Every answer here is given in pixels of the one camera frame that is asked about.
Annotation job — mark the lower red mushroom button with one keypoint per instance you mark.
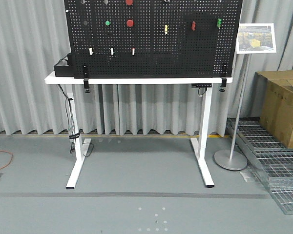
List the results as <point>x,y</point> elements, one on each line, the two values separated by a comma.
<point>130,23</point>

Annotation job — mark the grey curtain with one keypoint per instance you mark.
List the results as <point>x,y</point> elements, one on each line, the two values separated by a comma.
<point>33,37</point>

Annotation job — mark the black perforated pegboard panel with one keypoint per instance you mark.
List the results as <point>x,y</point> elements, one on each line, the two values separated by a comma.
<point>182,53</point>

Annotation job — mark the red mushroom button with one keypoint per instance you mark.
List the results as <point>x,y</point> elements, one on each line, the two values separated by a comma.
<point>130,23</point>
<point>129,2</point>

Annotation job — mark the left black desk clamp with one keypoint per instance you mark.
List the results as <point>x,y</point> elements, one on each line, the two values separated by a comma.
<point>85,75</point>

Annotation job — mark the metal floor grating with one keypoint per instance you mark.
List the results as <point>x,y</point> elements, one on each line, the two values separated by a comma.
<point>271,160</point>

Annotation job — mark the printed photo sign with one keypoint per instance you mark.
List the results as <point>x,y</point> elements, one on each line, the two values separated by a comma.
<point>255,38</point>

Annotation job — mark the white standing desk frame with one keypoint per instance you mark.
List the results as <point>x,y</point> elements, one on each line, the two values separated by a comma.
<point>198,144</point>

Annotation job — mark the black box on desk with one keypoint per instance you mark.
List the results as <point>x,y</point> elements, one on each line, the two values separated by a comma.
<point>64,67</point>

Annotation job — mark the red toggle switch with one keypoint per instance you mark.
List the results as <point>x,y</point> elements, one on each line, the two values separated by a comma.
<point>193,26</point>

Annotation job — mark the brown cardboard box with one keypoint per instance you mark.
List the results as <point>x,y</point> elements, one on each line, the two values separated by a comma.
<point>277,112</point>

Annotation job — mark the silver sign stand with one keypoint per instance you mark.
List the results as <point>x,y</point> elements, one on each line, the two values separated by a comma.
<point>231,159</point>

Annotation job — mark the desk height control panel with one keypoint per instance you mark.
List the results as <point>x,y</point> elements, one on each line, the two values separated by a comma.
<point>201,85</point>

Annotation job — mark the green toggle switch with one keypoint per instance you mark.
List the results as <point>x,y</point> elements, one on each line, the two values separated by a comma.
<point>219,22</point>

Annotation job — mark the upper red mushroom button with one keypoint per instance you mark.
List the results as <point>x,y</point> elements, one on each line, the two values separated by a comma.
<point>129,2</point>

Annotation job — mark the right black desk clamp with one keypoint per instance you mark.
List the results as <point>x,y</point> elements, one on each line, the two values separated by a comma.
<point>223,77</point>

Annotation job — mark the black desk clamp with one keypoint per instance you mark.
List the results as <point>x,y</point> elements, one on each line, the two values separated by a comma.
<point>223,77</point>
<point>85,75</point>

